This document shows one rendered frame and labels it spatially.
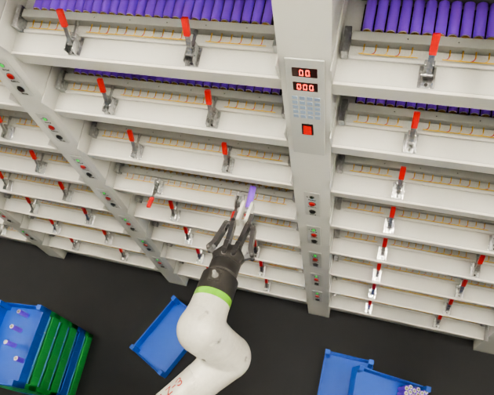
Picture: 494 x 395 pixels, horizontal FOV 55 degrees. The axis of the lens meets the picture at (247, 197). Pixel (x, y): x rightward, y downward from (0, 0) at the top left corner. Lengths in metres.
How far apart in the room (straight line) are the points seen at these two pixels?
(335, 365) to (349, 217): 0.97
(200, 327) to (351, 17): 0.69
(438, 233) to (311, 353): 1.02
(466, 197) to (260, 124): 0.51
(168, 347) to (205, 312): 1.23
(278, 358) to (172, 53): 1.54
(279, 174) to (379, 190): 0.25
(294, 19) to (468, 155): 0.46
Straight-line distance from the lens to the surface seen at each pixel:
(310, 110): 0.94
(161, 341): 2.32
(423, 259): 1.54
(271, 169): 1.22
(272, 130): 1.06
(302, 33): 0.82
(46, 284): 2.68
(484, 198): 1.22
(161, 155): 1.32
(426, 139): 1.05
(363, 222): 1.36
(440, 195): 1.21
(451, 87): 0.89
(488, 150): 1.06
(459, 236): 1.38
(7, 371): 2.14
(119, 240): 2.15
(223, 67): 0.94
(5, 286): 2.80
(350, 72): 0.89
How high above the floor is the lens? 2.15
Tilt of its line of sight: 59 degrees down
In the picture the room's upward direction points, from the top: 16 degrees counter-clockwise
